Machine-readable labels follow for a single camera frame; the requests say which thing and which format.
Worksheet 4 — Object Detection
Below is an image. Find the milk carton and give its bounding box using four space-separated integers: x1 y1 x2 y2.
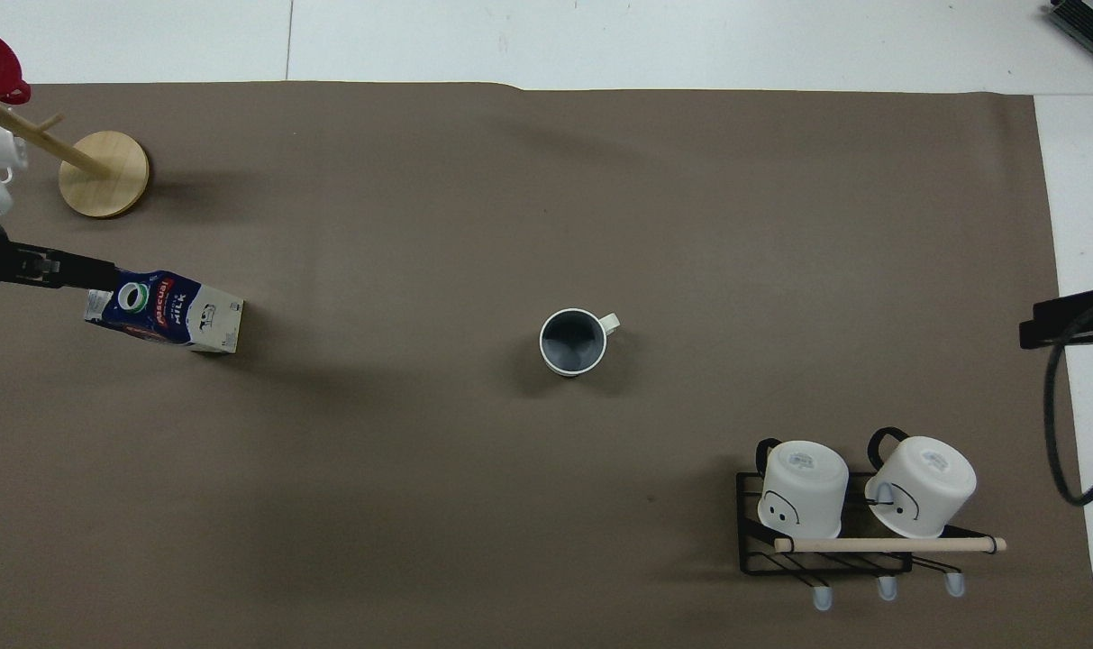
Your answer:
84 268 246 355

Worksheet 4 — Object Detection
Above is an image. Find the black wire rack with wooden rod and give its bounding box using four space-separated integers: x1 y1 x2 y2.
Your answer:
735 468 1009 613

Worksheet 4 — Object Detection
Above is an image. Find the grey cup with white outside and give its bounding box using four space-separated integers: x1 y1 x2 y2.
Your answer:
538 307 622 379

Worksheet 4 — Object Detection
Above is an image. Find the wooden mug tree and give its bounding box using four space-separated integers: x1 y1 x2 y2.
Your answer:
0 97 151 220

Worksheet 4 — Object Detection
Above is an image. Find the white cup with face print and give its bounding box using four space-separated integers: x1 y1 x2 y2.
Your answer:
863 425 979 541
754 437 851 541

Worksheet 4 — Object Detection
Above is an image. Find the dark grey device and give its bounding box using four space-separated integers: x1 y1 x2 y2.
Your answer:
1048 0 1093 52

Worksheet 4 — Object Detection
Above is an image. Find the black cable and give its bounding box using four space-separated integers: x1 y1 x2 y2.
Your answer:
1042 300 1093 507

